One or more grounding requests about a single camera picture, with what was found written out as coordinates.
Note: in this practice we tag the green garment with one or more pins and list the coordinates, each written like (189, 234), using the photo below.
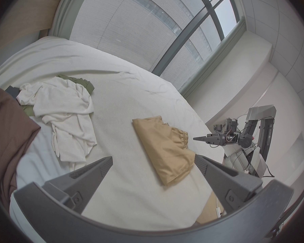
(83, 83)

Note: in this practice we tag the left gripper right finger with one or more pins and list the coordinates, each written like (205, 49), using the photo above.
(223, 181)

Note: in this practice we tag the tan shorts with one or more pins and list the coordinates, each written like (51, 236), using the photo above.
(162, 148)

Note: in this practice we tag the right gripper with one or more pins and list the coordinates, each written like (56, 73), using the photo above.
(216, 139)

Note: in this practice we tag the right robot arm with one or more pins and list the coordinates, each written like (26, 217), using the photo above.
(266, 135)

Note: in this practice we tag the dark grey garment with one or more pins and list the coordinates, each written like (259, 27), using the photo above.
(12, 92)

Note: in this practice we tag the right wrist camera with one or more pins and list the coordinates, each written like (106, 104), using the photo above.
(217, 128)

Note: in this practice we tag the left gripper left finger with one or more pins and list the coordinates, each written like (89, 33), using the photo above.
(86, 181)

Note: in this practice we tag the white garment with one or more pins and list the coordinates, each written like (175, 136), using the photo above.
(65, 110)

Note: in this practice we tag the window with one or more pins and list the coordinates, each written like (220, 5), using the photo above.
(141, 21)

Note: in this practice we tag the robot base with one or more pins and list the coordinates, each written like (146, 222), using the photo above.
(245, 161)

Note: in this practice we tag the bed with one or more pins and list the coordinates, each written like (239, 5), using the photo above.
(129, 90)

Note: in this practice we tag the brown garment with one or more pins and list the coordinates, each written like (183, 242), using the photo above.
(7, 125)

